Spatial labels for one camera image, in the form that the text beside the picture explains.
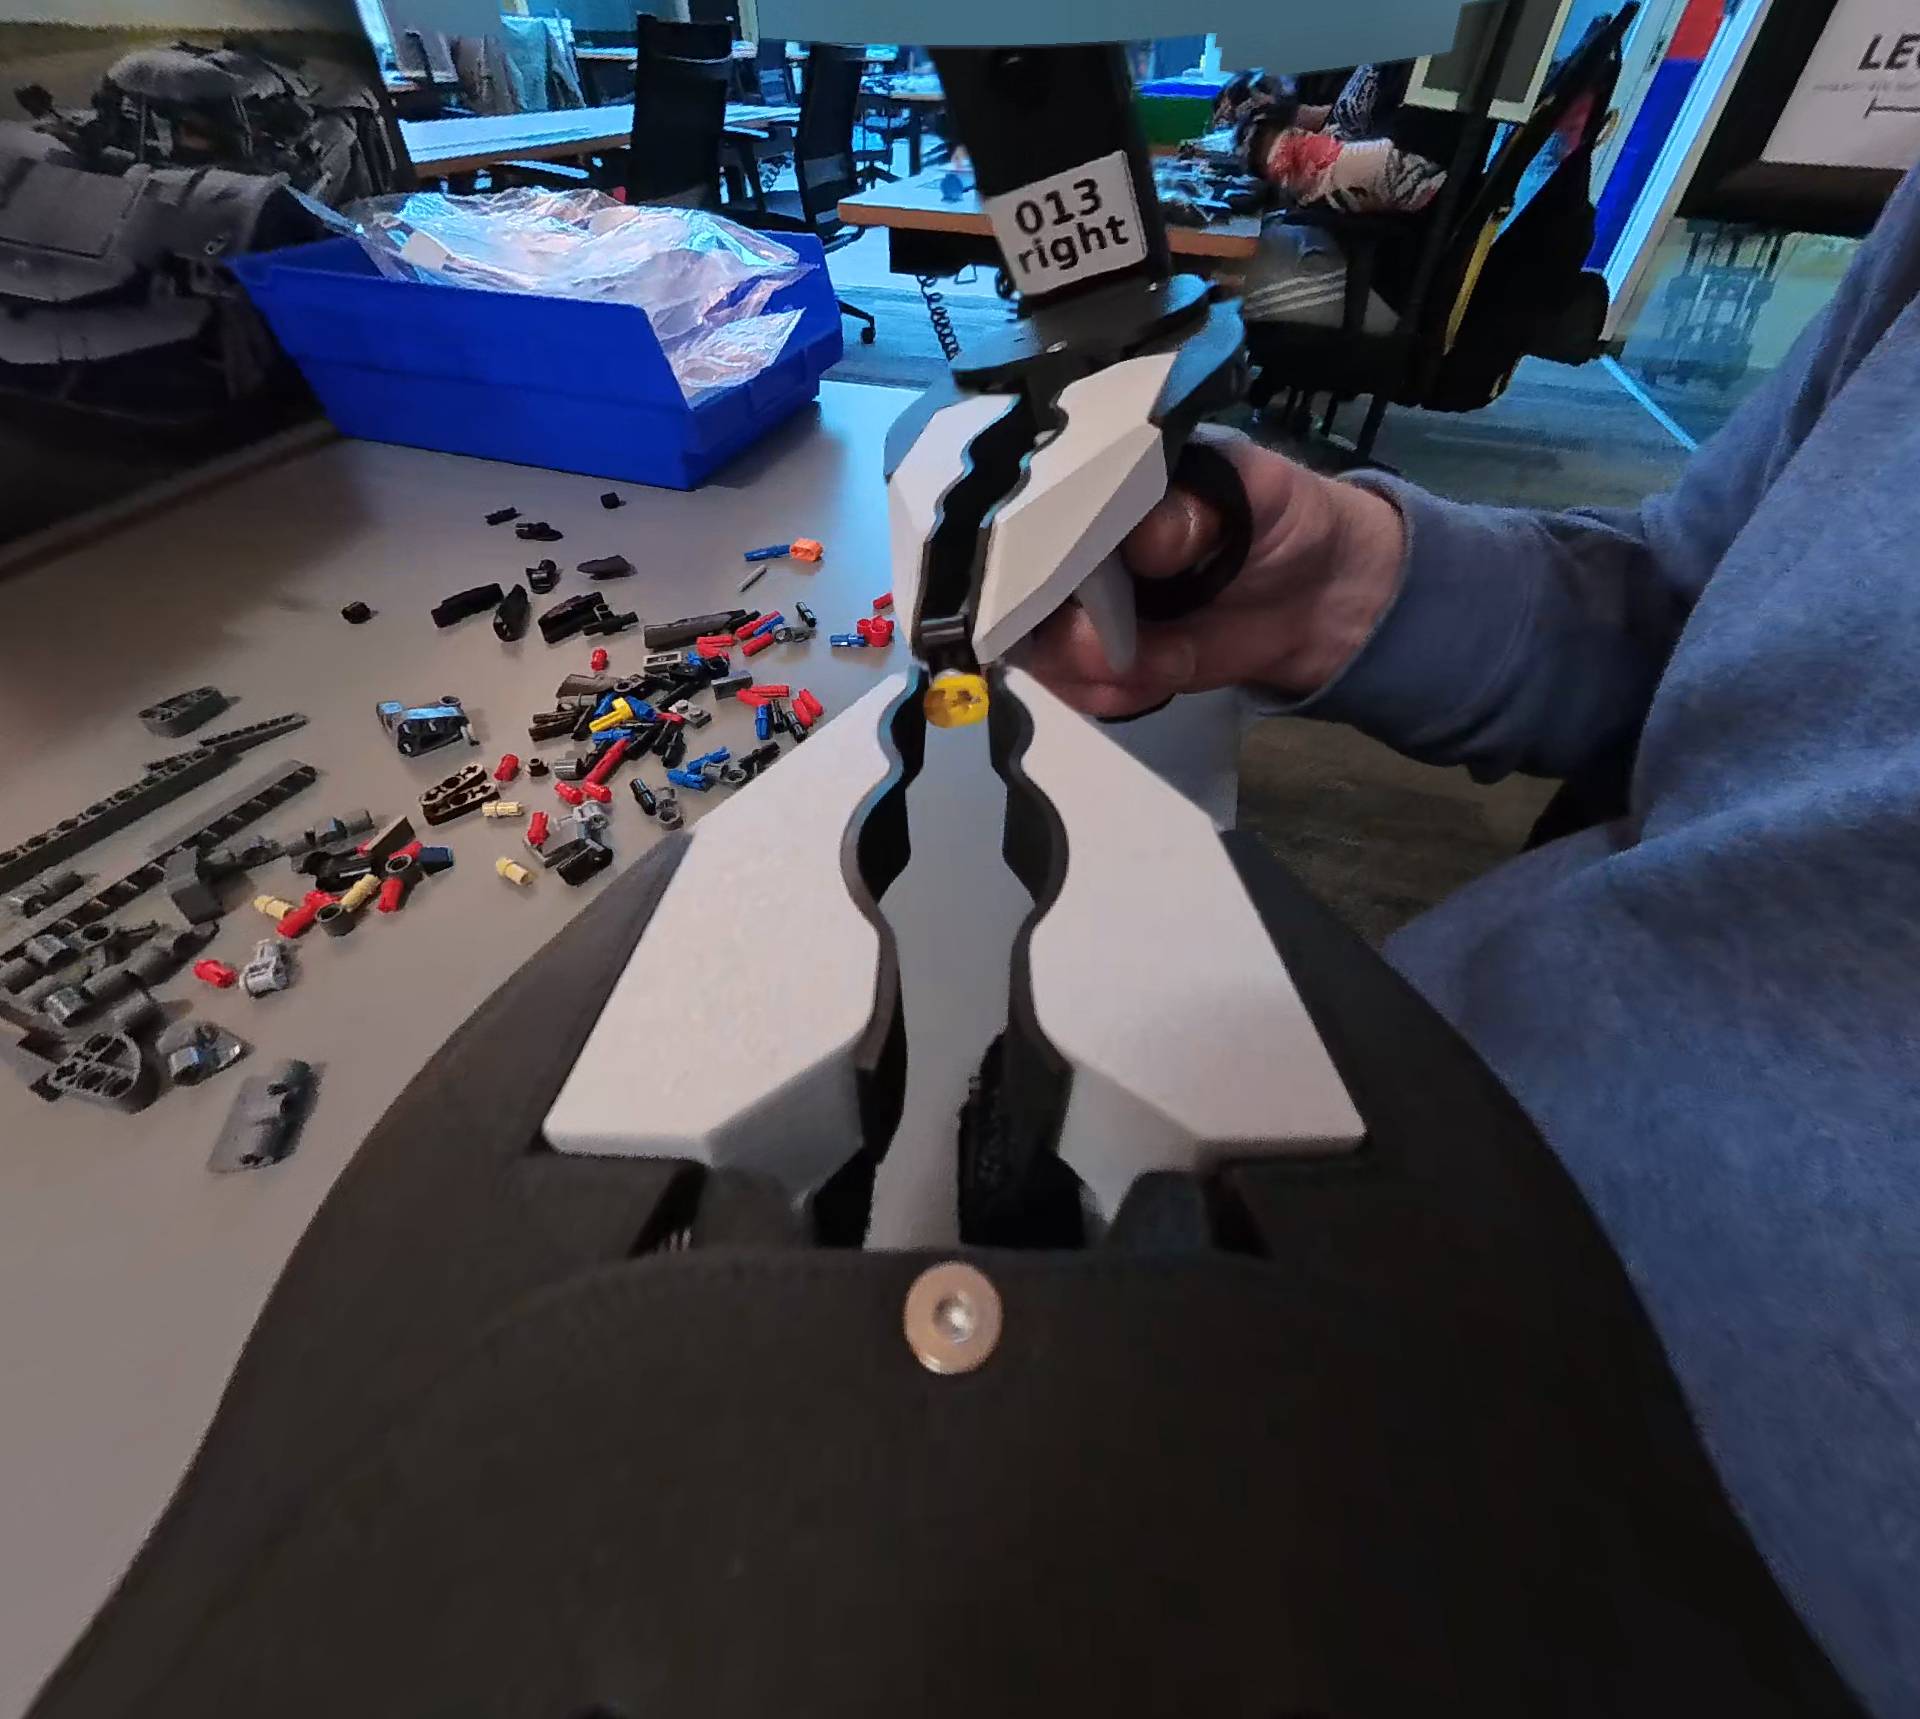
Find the pile of lego pieces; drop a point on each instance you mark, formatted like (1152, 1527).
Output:
(601, 730)

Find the black cardboard set box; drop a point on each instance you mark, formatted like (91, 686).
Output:
(151, 174)

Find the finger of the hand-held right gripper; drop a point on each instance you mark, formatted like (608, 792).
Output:
(1080, 504)
(938, 504)

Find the dark grey angled lego panel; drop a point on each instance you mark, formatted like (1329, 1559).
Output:
(429, 726)

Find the blue plastic bin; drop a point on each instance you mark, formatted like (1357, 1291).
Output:
(495, 384)

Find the cluster of black lego panels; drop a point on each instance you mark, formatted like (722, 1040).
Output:
(555, 616)

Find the wood top office desk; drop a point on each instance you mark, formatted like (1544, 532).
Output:
(1200, 234)

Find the dark grey lego connector block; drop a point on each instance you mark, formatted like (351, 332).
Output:
(267, 1115)

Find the black office chair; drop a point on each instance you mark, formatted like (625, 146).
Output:
(1530, 234)
(825, 174)
(683, 114)

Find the yellow lego pin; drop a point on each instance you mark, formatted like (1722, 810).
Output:
(956, 700)

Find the person's right forearm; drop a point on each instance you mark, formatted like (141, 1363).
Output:
(1530, 624)

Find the person's right hand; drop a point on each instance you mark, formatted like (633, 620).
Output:
(1304, 580)

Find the long dark grey lego beam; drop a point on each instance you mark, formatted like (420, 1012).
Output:
(194, 850)
(134, 804)

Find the white printed board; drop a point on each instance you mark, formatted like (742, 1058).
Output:
(1852, 54)

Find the dark grey curved lego block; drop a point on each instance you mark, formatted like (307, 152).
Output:
(183, 710)

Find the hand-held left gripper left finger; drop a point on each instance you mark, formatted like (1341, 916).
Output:
(721, 1000)

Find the green plastic bin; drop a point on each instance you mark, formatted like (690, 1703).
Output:
(1179, 122)

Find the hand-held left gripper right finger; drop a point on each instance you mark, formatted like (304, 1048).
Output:
(1200, 1000)

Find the person's torso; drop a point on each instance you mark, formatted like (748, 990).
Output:
(1725, 1074)

